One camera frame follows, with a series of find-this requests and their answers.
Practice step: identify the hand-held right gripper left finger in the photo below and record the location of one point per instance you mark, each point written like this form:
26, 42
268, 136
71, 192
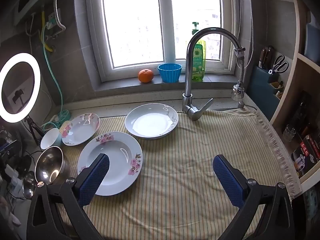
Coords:
93, 180

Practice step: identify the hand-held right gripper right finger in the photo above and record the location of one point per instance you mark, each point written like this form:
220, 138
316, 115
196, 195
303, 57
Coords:
228, 182

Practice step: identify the white plate pink blossom print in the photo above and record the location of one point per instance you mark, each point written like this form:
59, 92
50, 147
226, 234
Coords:
117, 155

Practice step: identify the large steel bowl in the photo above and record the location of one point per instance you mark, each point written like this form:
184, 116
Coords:
48, 162

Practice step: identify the white plate pink green flowers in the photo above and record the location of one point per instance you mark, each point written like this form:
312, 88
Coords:
80, 130

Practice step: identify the small steel bowl red outside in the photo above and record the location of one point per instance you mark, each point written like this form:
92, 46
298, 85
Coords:
28, 187

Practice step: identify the white plate grey floral print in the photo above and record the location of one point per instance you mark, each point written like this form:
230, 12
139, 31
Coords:
153, 137
150, 122

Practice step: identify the striped yellow towel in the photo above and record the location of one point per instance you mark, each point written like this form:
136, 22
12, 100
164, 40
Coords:
175, 180

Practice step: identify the white bowl teal outside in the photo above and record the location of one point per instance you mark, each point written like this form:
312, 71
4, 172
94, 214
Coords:
48, 138

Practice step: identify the teal power strip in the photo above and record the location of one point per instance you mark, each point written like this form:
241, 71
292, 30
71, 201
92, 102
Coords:
60, 118

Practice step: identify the clear drinking glass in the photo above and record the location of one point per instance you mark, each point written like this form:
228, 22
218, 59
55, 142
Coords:
289, 132

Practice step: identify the black tripod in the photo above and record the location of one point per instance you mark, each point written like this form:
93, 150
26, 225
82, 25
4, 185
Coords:
32, 127

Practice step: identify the white charger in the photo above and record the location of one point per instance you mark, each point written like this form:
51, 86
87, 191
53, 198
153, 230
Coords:
11, 173

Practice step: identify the red black printed box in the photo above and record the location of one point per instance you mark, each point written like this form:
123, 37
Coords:
310, 147

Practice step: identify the blue knife holder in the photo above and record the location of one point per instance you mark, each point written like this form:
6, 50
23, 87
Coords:
262, 92

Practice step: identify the wooden shelf cabinet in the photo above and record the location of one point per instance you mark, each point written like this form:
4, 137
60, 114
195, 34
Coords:
300, 105

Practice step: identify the orange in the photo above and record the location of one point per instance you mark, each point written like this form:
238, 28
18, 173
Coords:
145, 75

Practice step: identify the green dish soap bottle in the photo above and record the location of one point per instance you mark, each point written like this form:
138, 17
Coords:
198, 62

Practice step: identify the blue fluted cup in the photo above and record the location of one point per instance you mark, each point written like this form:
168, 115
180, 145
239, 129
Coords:
169, 73

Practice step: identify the black scissors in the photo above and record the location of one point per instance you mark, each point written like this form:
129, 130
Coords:
280, 63

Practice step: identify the chrome faucet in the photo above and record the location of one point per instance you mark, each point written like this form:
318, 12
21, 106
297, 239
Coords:
190, 55

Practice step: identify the white framed window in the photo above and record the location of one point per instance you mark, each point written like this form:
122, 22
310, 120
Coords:
168, 17

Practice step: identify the white water heater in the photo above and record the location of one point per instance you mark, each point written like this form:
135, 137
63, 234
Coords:
27, 2

